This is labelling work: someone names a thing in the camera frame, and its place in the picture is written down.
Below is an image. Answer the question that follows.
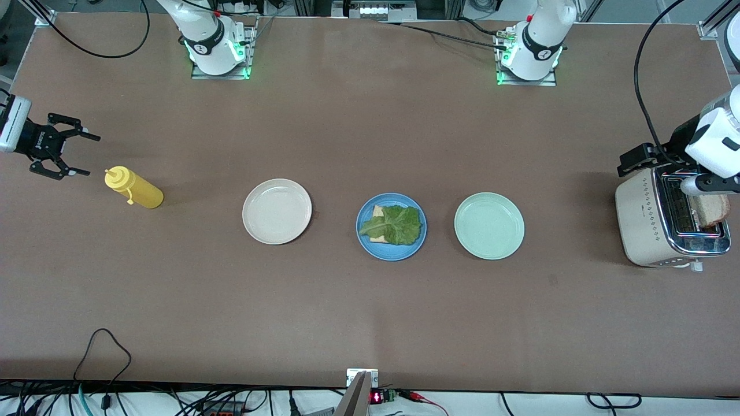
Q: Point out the toasted bread slice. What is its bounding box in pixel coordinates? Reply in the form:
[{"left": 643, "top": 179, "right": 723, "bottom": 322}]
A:
[
  {"left": 369, "top": 205, "right": 389, "bottom": 243},
  {"left": 691, "top": 194, "right": 731, "bottom": 228}
]

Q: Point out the thin red wire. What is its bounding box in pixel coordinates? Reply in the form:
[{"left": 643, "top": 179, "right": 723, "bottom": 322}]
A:
[{"left": 399, "top": 391, "right": 449, "bottom": 416}]

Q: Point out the cream two-slot toaster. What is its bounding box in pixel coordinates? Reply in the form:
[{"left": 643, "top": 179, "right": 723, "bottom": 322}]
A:
[{"left": 615, "top": 160, "right": 732, "bottom": 272}]

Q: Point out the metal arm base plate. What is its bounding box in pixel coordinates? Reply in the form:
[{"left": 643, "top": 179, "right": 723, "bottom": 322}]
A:
[
  {"left": 495, "top": 29, "right": 557, "bottom": 87},
  {"left": 191, "top": 26, "right": 256, "bottom": 80}
]

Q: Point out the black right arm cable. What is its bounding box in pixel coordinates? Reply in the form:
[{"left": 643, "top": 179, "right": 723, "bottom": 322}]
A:
[{"left": 17, "top": 0, "right": 151, "bottom": 59}]

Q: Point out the green lettuce leaf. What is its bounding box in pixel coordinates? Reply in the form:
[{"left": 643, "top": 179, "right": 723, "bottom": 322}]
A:
[{"left": 358, "top": 205, "right": 422, "bottom": 246}]

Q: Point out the grey metal camera mount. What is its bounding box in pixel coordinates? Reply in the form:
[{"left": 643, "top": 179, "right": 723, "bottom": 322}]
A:
[{"left": 346, "top": 368, "right": 379, "bottom": 416}]

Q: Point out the black cable across table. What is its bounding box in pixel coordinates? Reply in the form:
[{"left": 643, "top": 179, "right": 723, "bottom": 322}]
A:
[{"left": 376, "top": 21, "right": 509, "bottom": 50}]

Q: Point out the blue round plate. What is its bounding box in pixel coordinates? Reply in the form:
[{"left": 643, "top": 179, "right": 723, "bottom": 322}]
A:
[{"left": 356, "top": 192, "right": 428, "bottom": 262}]

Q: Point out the thin black looped cable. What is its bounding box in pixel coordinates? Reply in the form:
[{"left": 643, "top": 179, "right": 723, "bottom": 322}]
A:
[{"left": 73, "top": 328, "right": 132, "bottom": 399}]

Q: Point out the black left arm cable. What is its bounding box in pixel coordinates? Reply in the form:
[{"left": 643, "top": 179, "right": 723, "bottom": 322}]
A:
[{"left": 634, "top": 0, "right": 689, "bottom": 165}]

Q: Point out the pale green round plate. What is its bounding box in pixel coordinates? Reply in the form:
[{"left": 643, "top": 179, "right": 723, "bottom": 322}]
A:
[{"left": 454, "top": 192, "right": 526, "bottom": 261}]

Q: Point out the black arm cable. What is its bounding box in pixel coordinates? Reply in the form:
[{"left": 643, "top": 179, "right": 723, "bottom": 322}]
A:
[
  {"left": 634, "top": 0, "right": 689, "bottom": 165},
  {"left": 17, "top": 0, "right": 151, "bottom": 59}
]

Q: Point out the white power strip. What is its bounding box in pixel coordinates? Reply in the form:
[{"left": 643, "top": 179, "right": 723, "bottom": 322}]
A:
[{"left": 345, "top": 2, "right": 417, "bottom": 21}]

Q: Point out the yellow mustard squeeze bottle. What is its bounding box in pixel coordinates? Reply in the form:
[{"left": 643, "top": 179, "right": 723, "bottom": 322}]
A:
[{"left": 105, "top": 166, "right": 164, "bottom": 209}]

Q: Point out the beige round plate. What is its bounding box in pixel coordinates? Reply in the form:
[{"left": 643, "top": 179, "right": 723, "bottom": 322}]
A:
[{"left": 242, "top": 179, "right": 313, "bottom": 245}]

